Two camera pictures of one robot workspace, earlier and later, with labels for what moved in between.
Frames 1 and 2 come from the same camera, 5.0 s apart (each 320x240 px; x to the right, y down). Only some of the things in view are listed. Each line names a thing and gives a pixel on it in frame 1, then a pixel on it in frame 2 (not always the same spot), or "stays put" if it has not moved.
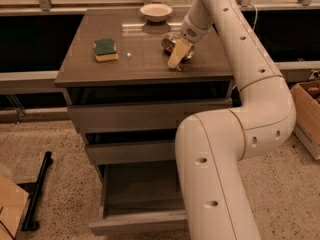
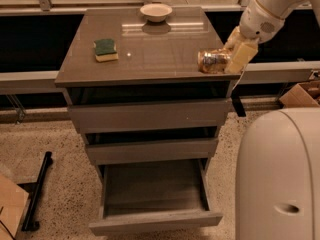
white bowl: [156, 12] stays put
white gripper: [192, 31] -> [259, 24]
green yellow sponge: [105, 50] stays put
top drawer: [143, 110] stays put
